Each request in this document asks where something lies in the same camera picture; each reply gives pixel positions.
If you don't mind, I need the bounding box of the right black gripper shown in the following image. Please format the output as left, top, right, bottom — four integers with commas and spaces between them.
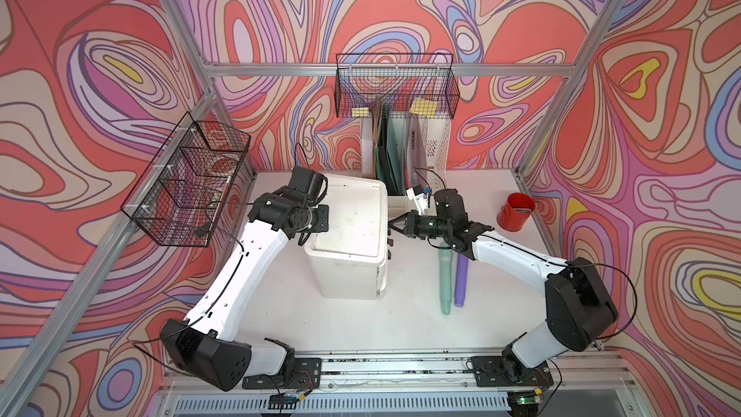
386, 210, 451, 239

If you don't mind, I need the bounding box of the white plastic drawer cabinet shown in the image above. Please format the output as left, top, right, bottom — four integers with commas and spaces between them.
304, 175, 389, 300

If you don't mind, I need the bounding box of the mint green toy microphone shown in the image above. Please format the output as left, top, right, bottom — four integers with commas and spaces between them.
438, 249, 453, 316

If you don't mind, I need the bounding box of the purple toy microphone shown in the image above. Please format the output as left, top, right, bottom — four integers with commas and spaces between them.
453, 254, 469, 307

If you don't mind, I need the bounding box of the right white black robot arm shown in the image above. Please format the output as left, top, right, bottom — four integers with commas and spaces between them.
388, 188, 619, 384

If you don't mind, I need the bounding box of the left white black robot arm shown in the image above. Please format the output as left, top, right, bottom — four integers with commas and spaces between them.
158, 167, 329, 391

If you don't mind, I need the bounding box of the green folder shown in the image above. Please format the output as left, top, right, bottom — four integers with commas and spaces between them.
374, 117, 408, 196

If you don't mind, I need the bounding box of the white file organizer rack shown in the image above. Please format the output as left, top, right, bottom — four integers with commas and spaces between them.
359, 115, 452, 217

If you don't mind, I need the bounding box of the red metal cup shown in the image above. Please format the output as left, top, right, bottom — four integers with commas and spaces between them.
497, 193, 536, 232

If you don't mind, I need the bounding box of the small yellow sticky note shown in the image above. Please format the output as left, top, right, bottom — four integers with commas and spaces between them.
351, 107, 372, 118

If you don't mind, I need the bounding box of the yellow sticky note pad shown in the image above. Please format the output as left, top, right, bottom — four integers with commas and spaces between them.
409, 98, 439, 117

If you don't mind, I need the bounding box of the black wire basket left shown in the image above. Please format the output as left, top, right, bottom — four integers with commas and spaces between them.
121, 113, 251, 247

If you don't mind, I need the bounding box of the black wire basket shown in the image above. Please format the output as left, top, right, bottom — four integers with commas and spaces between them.
334, 50, 460, 120
121, 113, 251, 247

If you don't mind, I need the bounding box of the black wire basket back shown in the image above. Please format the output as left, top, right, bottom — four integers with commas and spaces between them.
334, 50, 460, 120

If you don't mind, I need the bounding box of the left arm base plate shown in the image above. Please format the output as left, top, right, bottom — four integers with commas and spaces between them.
241, 357, 322, 391

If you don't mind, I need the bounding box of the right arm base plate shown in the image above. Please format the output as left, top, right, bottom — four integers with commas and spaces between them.
466, 355, 554, 389

